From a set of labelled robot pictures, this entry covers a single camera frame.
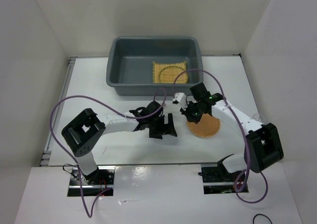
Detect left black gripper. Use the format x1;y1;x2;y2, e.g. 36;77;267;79
147;113;177;139

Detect round orange woven tray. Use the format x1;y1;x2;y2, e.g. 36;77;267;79
186;114;221;138

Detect round yellow bamboo tray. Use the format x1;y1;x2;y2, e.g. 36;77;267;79
157;65;188;84

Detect square bamboo mat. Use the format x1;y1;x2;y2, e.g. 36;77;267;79
152;61;187;84

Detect clear plastic cup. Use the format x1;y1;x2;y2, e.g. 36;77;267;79
253;113;266;124

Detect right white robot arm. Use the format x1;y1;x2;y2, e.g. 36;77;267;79
173;83;284;181

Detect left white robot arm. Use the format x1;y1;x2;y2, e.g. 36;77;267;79
61;101;177;184

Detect grey plastic bin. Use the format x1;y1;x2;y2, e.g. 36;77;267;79
106;36;204;96

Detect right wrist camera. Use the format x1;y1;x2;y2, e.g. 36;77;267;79
172;92;188;111

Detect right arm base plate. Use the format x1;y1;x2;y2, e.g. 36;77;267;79
198;164;241;195

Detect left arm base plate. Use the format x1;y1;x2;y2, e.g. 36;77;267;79
67;166;115;197

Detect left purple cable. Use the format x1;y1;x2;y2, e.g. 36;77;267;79
50;87;167;219

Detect black cable loop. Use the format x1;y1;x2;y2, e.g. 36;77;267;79
253;214;273;224

